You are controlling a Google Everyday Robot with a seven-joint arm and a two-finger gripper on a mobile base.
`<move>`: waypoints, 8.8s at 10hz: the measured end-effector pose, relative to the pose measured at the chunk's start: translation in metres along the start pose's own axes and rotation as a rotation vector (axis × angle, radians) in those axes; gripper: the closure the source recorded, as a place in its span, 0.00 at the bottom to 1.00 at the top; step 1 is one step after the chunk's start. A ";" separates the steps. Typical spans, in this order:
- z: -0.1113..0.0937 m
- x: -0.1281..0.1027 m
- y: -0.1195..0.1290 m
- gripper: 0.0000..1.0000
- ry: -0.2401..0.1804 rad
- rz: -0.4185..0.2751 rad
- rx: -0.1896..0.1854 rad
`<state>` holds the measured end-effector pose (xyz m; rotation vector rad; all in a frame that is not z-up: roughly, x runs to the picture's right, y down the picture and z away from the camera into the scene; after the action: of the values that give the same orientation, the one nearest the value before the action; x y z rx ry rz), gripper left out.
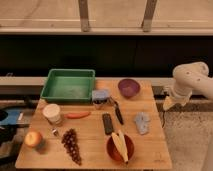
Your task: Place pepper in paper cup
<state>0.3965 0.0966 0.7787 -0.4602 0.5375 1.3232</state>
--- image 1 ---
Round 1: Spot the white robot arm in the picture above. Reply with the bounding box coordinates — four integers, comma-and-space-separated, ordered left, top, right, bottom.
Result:
163, 62, 213, 111

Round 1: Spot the white paper cup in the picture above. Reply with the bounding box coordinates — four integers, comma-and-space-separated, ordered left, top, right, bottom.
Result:
42, 104, 62, 125

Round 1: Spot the blue crumpled cloth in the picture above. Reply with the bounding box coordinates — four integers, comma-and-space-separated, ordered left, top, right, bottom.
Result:
134, 112, 150, 135

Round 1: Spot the purple bowl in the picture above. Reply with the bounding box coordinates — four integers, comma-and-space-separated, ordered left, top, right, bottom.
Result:
118, 79, 140, 98

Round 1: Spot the black remote control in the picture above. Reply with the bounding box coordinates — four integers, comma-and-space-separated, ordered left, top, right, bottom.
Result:
102, 113, 114, 135

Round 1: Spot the blue lidded small container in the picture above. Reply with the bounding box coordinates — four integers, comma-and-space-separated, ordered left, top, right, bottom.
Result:
92, 89, 110, 109

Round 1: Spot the brown bowl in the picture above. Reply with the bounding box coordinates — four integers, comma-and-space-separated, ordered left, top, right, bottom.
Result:
106, 135, 134, 162

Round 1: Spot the dark grape bunch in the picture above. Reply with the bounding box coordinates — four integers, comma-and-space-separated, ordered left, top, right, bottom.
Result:
61, 129, 82, 165

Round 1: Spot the green plastic tray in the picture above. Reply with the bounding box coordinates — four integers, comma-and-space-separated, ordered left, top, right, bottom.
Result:
40, 69, 95, 103

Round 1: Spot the red yellow apple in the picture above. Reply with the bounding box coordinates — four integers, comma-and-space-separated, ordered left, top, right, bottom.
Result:
24, 131, 42, 148

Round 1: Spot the blue object left of table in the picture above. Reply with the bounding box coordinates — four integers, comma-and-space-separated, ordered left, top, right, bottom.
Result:
0, 108, 22, 126

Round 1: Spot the black handled knife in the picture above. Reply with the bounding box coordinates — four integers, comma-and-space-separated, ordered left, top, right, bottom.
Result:
111, 98, 124, 125

